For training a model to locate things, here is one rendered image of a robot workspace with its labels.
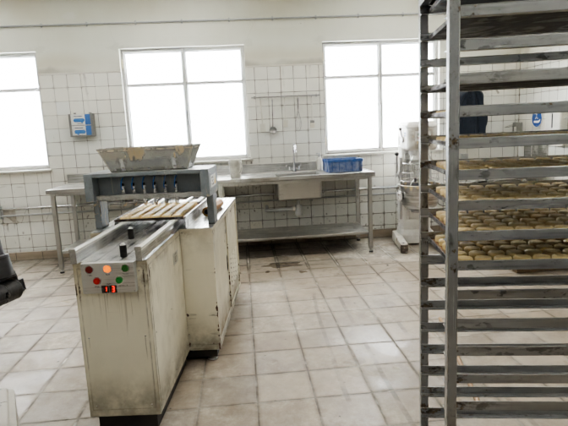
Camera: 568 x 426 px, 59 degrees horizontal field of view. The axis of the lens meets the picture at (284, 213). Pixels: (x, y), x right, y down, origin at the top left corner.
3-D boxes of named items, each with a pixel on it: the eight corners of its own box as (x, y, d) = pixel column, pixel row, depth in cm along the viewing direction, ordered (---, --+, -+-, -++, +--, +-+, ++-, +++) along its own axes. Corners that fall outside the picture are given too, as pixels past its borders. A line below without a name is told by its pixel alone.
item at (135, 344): (135, 365, 309) (121, 221, 294) (191, 363, 308) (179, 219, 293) (91, 434, 240) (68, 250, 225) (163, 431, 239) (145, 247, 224)
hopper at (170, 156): (115, 169, 319) (112, 147, 317) (203, 165, 318) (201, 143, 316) (97, 173, 291) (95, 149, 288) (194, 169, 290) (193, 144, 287)
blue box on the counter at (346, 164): (328, 172, 552) (327, 160, 549) (322, 171, 581) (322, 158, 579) (363, 171, 557) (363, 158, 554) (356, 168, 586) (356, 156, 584)
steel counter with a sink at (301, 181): (55, 274, 525) (40, 156, 505) (77, 258, 594) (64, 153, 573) (376, 253, 551) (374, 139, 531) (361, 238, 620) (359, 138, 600)
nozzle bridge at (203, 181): (108, 222, 327) (103, 170, 321) (220, 217, 326) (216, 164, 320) (89, 232, 294) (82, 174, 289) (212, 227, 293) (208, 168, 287)
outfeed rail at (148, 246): (207, 199, 420) (207, 190, 419) (211, 198, 420) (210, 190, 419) (135, 261, 222) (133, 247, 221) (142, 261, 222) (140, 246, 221)
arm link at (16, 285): (28, 296, 138) (12, 298, 140) (21, 271, 137) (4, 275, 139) (8, 304, 131) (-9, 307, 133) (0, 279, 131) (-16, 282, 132)
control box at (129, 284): (85, 292, 229) (82, 262, 226) (139, 289, 228) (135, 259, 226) (83, 294, 225) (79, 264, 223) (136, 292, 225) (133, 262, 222)
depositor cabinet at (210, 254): (158, 297, 434) (149, 201, 420) (241, 294, 433) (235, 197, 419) (105, 367, 308) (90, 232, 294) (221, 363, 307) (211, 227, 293)
